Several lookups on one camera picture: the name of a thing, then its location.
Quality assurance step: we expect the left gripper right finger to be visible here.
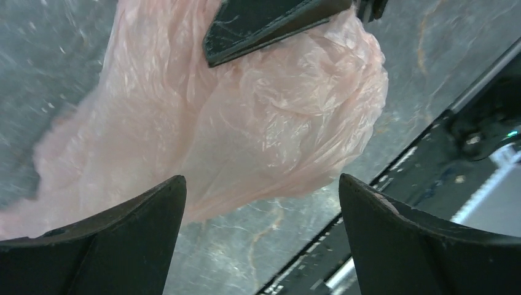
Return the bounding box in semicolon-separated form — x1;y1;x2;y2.
339;174;520;294

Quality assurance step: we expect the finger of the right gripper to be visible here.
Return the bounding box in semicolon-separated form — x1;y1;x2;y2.
202;0;353;68

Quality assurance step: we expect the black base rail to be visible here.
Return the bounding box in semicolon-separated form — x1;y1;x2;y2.
256;49;521;295

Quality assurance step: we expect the translucent pink plastic trash bag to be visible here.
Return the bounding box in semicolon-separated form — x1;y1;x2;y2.
1;1;388;240

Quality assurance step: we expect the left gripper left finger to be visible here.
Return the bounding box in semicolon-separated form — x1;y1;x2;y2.
1;176;187;295

